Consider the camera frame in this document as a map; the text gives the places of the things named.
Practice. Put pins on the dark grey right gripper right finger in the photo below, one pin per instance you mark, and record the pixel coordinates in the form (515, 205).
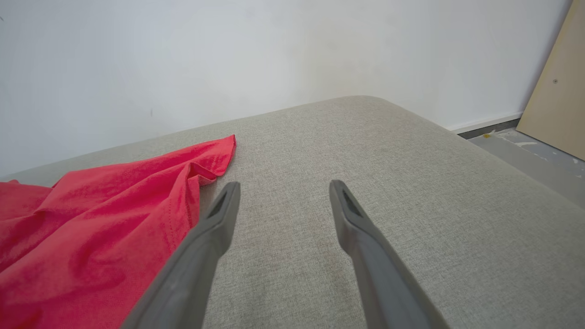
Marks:
(379, 274)

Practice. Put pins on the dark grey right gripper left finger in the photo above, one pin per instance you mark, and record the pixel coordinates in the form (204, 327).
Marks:
(196, 269)

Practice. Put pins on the red basketball jersey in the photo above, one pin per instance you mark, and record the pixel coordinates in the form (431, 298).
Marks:
(91, 228)

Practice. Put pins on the white skirting board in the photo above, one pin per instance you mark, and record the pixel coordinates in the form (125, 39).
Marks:
(484, 122)

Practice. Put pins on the beige wooden board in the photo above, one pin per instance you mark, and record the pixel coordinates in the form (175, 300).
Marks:
(560, 100)

